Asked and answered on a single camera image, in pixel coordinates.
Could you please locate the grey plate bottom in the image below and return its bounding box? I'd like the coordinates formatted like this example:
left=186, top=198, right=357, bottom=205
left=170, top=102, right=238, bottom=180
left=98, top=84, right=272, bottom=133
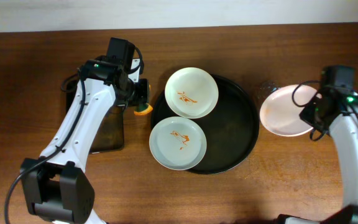
left=149, top=116, right=207, bottom=170

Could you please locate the black rectangular tray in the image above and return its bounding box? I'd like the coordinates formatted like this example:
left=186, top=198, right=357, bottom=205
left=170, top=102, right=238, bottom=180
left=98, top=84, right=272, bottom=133
left=65, top=78, right=126, bottom=154

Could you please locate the pink plate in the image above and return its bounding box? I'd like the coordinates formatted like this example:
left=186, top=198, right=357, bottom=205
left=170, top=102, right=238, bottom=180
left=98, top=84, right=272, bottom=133
left=259, top=85, right=313, bottom=137

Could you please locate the black round tray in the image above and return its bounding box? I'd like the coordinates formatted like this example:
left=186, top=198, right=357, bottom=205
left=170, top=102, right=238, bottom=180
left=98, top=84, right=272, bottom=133
left=150, top=73, right=260, bottom=175

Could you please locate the cream plate top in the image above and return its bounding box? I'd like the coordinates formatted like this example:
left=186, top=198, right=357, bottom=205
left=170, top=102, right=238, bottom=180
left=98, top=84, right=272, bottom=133
left=164, top=67, right=219, bottom=119

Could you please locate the orange green scrub sponge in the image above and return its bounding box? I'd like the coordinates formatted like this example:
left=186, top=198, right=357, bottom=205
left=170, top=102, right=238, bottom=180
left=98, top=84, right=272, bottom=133
left=134, top=103, right=153, bottom=116

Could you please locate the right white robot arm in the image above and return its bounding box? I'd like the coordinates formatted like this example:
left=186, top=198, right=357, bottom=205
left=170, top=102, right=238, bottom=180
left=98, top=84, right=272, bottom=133
left=300, top=89, right=358, bottom=223

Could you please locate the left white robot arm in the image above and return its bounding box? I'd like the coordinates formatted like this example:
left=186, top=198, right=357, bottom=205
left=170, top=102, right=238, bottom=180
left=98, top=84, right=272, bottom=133
left=15, top=55, right=152, bottom=223

